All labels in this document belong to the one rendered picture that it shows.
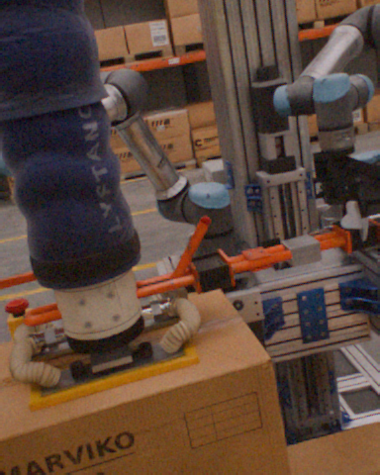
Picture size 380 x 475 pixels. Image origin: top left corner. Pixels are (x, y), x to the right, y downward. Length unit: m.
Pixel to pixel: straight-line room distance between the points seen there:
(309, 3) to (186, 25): 1.77
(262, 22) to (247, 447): 1.20
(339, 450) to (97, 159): 1.08
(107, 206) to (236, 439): 0.53
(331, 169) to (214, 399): 0.54
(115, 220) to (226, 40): 0.86
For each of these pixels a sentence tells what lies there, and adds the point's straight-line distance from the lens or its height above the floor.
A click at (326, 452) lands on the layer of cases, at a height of 0.54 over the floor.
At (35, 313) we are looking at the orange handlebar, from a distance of 1.26.
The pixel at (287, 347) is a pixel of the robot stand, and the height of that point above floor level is 0.72.
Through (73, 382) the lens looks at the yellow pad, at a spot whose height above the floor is 1.08.
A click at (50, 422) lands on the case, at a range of 1.14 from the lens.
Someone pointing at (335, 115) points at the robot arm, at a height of 1.48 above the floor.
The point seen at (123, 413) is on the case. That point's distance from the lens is 1.13.
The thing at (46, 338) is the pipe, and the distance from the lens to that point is 1.25.
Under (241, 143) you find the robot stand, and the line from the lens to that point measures 1.82.
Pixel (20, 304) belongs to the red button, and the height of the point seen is 1.04.
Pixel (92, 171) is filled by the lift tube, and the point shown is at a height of 1.48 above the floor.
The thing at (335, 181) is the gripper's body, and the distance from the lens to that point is 1.27.
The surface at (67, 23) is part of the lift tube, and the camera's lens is 1.06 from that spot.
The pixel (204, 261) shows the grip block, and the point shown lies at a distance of 1.27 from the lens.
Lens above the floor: 1.66
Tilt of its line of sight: 17 degrees down
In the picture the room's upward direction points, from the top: 10 degrees counter-clockwise
